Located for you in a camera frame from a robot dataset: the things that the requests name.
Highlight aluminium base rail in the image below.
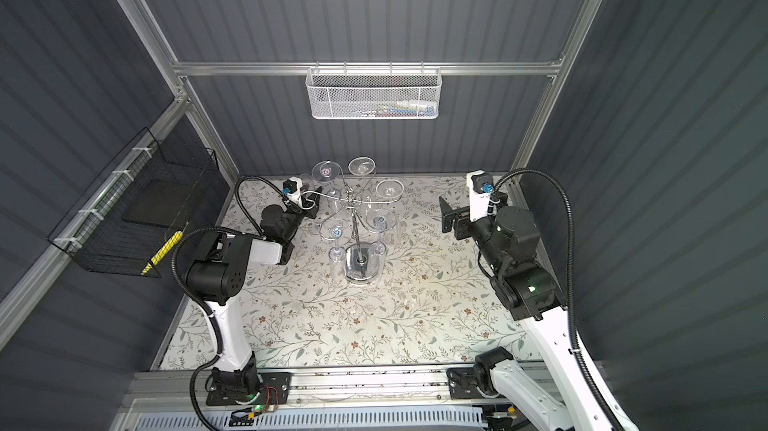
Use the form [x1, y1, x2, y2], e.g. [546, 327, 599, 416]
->
[119, 363, 504, 412]

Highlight black wire basket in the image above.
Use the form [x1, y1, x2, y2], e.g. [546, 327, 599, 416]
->
[47, 128, 220, 278]

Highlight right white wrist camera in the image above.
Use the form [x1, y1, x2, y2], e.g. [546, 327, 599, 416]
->
[466, 170, 495, 222]

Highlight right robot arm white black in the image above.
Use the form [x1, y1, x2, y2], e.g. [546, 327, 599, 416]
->
[439, 198, 637, 430]

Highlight white wire mesh basket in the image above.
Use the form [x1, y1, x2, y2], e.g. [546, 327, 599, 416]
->
[305, 69, 443, 120]

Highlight left black corrugated cable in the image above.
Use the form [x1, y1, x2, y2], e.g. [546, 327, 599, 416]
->
[170, 174, 289, 431]

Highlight items in white basket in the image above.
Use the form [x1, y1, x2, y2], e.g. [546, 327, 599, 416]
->
[351, 99, 439, 119]

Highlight right black corrugated cable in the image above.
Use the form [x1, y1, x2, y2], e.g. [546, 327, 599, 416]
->
[491, 168, 628, 431]

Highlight yellow black striped item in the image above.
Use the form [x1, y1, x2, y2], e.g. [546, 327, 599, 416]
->
[141, 231, 184, 276]

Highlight black corrugated cable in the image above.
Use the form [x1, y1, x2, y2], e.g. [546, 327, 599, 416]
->
[170, 174, 289, 431]
[491, 168, 628, 431]

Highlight chrome wine glass rack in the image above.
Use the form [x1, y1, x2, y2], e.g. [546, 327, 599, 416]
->
[316, 181, 398, 285]

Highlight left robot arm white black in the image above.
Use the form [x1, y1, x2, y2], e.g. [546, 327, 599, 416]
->
[179, 177, 319, 408]

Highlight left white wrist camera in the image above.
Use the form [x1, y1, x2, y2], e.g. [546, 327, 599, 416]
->
[282, 176, 303, 207]

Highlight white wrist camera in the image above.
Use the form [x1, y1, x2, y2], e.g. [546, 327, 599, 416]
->
[282, 176, 303, 207]
[466, 170, 495, 222]

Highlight floral patterned table mat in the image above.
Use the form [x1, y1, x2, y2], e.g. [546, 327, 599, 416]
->
[149, 175, 544, 370]

